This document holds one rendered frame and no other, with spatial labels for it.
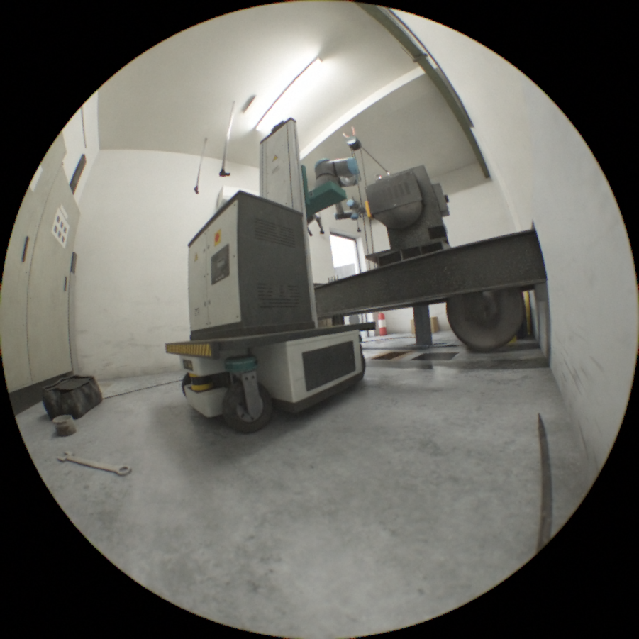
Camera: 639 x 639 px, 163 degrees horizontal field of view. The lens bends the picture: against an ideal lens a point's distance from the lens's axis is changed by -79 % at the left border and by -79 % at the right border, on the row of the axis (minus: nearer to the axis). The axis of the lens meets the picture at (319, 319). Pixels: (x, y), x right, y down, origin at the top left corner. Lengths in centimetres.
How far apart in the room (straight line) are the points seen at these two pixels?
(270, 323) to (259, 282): 14
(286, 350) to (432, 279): 95
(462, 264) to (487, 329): 61
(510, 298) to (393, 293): 85
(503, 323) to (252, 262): 157
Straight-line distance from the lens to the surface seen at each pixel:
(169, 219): 298
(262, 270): 78
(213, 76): 287
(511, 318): 172
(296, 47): 270
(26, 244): 177
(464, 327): 176
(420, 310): 243
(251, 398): 72
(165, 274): 272
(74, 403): 132
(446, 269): 133
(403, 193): 193
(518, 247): 129
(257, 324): 73
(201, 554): 43
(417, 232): 191
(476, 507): 46
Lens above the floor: 33
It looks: 2 degrees up
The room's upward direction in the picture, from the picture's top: 6 degrees counter-clockwise
